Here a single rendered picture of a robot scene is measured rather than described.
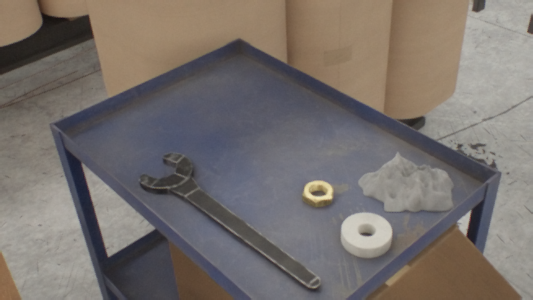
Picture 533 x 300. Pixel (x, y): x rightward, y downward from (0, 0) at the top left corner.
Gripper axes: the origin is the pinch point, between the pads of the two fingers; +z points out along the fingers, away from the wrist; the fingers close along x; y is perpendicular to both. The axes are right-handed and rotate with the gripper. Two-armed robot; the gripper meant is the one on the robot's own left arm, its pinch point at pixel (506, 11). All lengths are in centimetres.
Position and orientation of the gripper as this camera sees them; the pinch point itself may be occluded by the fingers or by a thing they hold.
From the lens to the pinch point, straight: 142.5
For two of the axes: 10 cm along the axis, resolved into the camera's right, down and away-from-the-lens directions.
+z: 0.3, 7.9, 6.1
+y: 7.7, -4.0, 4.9
